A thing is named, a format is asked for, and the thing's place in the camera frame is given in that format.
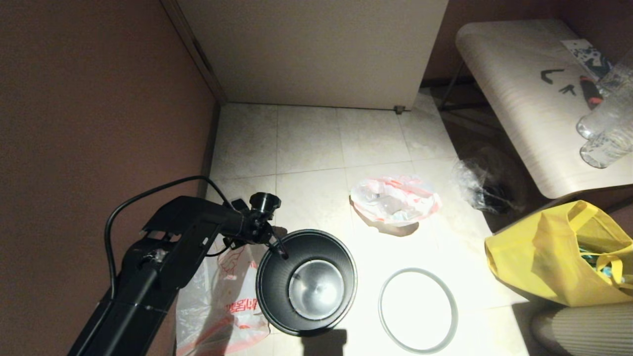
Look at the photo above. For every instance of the red and black tool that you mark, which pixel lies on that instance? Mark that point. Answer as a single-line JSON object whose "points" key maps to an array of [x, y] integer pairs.
{"points": [[591, 94]]}

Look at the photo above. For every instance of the beige ribbed cylinder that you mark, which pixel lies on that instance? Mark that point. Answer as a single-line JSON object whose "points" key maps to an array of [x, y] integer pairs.
{"points": [[583, 331]]}

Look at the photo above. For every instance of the red-printed bag holding bottles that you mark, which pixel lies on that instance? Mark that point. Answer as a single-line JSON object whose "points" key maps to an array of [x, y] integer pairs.
{"points": [[420, 198]]}

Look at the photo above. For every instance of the black trash bin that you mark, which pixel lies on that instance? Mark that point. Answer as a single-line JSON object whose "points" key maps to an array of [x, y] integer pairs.
{"points": [[277, 291]]}

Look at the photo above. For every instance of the crumpled clear plastic wrap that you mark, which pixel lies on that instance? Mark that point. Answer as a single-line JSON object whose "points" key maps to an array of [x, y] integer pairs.
{"points": [[474, 188]]}

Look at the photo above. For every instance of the yellow fabric tote bag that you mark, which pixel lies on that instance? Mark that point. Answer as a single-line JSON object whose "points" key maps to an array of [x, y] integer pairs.
{"points": [[534, 257]]}

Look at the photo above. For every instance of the clear crushed plastic bottle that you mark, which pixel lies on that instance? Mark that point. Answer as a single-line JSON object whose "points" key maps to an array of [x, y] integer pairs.
{"points": [[370, 194]]}

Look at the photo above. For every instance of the blue printed paper sheet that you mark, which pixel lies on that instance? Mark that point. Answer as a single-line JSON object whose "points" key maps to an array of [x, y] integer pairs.
{"points": [[588, 54]]}

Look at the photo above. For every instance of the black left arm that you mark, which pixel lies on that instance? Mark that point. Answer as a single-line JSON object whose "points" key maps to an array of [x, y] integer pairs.
{"points": [[163, 247]]}

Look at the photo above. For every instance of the white wood-grain table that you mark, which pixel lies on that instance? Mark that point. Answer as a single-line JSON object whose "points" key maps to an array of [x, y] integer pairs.
{"points": [[519, 99]]}

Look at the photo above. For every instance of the clear plastic water bottle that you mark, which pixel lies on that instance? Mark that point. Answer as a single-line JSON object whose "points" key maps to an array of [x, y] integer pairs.
{"points": [[606, 148], [608, 109]]}

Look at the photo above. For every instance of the flat red-printed plastic bag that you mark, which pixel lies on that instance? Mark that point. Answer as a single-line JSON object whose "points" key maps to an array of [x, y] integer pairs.
{"points": [[222, 316]]}

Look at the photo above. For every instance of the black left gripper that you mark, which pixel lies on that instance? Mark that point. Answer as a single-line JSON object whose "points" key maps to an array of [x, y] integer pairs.
{"points": [[252, 225]]}

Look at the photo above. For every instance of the white cabinet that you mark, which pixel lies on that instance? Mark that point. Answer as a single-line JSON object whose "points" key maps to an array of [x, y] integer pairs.
{"points": [[316, 49]]}

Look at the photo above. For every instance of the teal printed packet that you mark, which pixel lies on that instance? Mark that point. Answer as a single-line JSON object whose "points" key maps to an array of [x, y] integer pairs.
{"points": [[606, 267]]}

